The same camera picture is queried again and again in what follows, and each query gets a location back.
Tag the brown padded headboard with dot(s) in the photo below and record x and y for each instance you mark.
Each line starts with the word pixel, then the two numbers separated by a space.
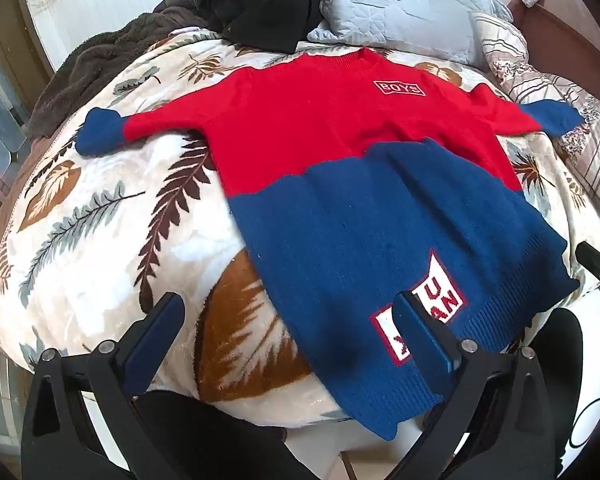
pixel 570 30

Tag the brown fuzzy blanket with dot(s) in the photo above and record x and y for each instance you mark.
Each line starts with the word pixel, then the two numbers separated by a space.
pixel 105 55

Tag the metal framed window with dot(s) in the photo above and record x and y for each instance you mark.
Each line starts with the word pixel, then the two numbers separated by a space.
pixel 2 110

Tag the striped floral pillow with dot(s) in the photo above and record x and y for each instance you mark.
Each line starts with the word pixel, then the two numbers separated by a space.
pixel 595 145

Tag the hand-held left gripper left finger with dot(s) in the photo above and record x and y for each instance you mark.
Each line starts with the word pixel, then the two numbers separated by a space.
pixel 159 327

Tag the black garment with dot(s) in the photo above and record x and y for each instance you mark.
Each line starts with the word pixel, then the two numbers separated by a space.
pixel 260 0

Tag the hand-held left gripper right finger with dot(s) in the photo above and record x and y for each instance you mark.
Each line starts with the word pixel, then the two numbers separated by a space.
pixel 422 332

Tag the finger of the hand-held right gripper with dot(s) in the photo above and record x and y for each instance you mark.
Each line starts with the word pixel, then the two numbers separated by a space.
pixel 597 262

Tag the grey quilted pillow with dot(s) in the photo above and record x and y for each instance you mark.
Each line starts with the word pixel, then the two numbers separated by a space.
pixel 405 5

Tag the red and blue knit sweater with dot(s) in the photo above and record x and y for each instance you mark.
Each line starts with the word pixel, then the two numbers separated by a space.
pixel 330 135

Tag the leaf print fleece blanket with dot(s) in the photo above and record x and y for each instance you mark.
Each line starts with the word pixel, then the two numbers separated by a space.
pixel 105 220

